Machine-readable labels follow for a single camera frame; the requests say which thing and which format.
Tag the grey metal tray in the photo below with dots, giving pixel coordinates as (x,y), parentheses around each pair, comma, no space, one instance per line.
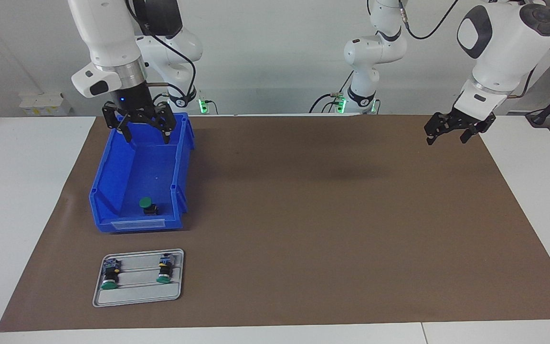
(136,294)

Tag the green push button switch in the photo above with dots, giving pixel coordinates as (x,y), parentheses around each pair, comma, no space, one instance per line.
(147,205)
(110,274)
(164,270)

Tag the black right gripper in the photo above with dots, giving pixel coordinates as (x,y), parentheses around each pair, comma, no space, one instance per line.
(136,102)

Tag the blue plastic storage bin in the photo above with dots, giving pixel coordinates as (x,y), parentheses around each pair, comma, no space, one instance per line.
(136,167)

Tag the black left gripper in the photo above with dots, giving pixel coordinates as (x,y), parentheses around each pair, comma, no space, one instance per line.
(466,118)

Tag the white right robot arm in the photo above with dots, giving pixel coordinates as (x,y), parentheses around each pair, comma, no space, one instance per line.
(112,43)

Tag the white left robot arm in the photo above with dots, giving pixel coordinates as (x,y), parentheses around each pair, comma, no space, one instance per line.
(499,52)

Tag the brown table mat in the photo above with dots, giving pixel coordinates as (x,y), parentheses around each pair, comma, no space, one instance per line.
(351,239)

